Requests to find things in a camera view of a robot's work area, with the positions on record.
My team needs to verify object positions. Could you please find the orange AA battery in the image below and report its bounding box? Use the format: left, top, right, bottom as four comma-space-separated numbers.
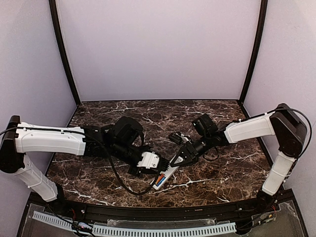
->
156, 174, 165, 185

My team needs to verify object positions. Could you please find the white remote control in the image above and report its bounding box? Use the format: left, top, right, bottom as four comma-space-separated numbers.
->
153, 166, 179, 190

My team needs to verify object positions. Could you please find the blue AA battery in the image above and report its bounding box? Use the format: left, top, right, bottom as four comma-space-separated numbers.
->
156, 179, 164, 187

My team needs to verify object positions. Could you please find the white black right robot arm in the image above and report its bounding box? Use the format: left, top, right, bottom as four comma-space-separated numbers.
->
170, 103, 312, 196

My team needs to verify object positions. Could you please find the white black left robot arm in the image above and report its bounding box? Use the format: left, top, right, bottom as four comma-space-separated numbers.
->
0, 116, 169, 205

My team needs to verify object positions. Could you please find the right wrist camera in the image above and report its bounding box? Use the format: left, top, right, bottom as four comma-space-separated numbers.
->
168, 132, 192, 145

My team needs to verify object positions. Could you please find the black front rail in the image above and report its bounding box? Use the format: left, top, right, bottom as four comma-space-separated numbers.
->
66, 199, 257, 222

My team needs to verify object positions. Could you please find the white slotted cable duct centre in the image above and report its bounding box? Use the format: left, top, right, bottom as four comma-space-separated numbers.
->
91, 221, 237, 236

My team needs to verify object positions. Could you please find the white slotted cable duct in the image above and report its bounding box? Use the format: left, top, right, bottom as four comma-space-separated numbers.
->
32, 211, 72, 231
91, 221, 237, 236

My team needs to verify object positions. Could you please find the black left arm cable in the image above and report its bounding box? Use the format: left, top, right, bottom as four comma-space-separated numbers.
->
0, 127, 163, 196

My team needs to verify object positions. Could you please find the white slotted cable duct left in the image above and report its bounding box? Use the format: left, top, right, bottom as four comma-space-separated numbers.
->
32, 211, 72, 231

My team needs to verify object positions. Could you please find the black right frame post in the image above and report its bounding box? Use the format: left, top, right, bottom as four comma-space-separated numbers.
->
239, 0, 268, 104

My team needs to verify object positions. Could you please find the black frame post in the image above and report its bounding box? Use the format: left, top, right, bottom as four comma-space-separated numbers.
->
239, 0, 268, 104
48, 0, 81, 107

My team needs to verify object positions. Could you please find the black left frame post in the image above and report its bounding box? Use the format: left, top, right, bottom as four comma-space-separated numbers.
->
48, 0, 81, 107

